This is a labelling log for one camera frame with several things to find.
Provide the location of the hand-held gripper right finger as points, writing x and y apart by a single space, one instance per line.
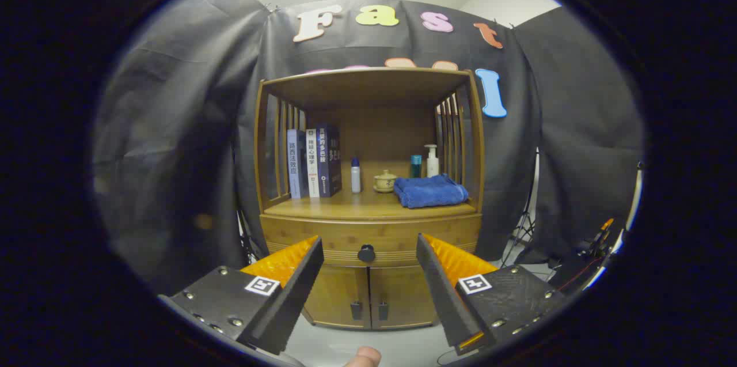
443 298

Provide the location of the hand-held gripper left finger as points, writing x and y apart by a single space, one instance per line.
293 298

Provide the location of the wooden drawer with black knob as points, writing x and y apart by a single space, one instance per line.
345 234

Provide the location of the wooden countertop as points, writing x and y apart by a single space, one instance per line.
368 205

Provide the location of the wooden cabinet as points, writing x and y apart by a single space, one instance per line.
374 131

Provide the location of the folded blue towel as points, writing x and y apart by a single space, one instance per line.
430 191

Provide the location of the black tripod stand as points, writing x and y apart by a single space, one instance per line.
525 223

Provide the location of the beige lidded tea cup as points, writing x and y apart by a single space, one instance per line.
385 181

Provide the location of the light blue-grey book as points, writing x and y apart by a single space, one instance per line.
295 165

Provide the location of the white pump bottle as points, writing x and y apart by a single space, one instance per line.
432 165

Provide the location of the white book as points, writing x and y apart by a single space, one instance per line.
312 165

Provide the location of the teal bottle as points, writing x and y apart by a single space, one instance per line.
416 166

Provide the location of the white bottle with blue cap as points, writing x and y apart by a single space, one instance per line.
356 178

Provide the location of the dark navy book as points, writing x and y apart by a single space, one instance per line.
328 162

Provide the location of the dark equipment with orange tip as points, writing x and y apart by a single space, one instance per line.
596 243

